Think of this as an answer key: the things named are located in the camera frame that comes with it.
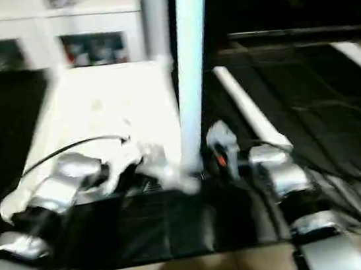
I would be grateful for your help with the white plastic table leg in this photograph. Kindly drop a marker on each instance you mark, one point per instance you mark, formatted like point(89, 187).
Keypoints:
point(250, 109)
point(155, 18)
point(190, 57)

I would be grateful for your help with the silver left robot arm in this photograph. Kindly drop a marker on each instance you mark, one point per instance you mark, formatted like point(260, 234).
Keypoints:
point(60, 184)

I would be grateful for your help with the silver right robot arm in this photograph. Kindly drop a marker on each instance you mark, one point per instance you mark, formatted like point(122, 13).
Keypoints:
point(285, 174)

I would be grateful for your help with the black mat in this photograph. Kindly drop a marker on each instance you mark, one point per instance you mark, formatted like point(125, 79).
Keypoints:
point(113, 230)

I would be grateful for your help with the black box gold label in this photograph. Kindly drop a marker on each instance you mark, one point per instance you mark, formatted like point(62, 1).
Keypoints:
point(217, 10)

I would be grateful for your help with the white cabinet glass doors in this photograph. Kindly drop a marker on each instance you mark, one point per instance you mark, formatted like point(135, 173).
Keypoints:
point(36, 27)

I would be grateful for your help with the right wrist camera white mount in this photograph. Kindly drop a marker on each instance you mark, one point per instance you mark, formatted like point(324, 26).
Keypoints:
point(222, 136)

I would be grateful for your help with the silver metal rail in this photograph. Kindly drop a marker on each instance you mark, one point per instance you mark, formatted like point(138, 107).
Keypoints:
point(303, 29)

